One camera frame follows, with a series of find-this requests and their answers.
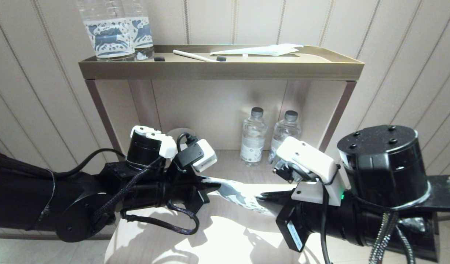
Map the black left camera cable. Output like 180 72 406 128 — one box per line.
176 132 198 148

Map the small clear water bottle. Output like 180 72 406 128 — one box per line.
240 107 268 167
269 110 303 164

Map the beige open shelf unit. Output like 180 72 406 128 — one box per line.
78 44 365 191

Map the black braided cable loop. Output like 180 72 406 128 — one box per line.
120 199 200 235

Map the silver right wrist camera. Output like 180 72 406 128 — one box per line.
272 136 349 206

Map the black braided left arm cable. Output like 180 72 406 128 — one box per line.
92 155 167 225

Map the black right camera cable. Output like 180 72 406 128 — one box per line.
319 180 334 264

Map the thin smooth black cable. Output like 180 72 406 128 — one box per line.
52 148 127 179

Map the white ribbed ceramic mug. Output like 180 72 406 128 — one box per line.
166 127 197 143

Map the white bag with horse print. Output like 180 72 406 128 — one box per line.
202 177 281 215

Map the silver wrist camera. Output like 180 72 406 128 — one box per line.
272 136 349 206
173 138 218 173

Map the silvery braided right arm cable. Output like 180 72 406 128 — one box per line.
369 210 417 264

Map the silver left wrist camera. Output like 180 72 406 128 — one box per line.
173 138 218 173

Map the black camera cable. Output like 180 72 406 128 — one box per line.
319 180 334 264
176 132 198 148

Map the large blue-label water bottle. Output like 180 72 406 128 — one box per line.
76 0 136 61
122 0 155 61

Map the white stick toothbrush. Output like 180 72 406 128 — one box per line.
173 49 218 62

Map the white packet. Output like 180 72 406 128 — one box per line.
209 43 304 57

